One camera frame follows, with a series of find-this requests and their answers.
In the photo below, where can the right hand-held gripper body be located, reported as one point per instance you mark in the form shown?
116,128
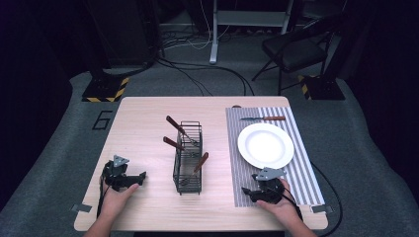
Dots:
270,187

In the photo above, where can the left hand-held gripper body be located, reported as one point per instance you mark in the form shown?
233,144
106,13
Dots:
116,171

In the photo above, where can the person's right hand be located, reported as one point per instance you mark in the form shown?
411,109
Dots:
283,209

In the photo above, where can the person's left hand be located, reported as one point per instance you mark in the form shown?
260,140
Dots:
116,200

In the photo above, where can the white round plate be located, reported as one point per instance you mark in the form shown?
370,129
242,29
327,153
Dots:
265,145

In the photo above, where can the grey striped placemat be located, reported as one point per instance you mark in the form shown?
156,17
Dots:
306,184

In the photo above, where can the grey tape piece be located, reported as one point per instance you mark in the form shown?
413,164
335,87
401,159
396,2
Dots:
322,208
81,207

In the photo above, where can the small brown round object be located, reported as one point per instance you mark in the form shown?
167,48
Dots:
236,106

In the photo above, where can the black stand base hazard stripes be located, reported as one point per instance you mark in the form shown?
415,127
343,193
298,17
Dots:
324,88
105,89

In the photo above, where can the black folding chair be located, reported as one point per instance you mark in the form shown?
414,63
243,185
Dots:
293,49

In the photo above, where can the white metal stand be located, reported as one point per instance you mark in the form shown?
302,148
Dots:
214,39

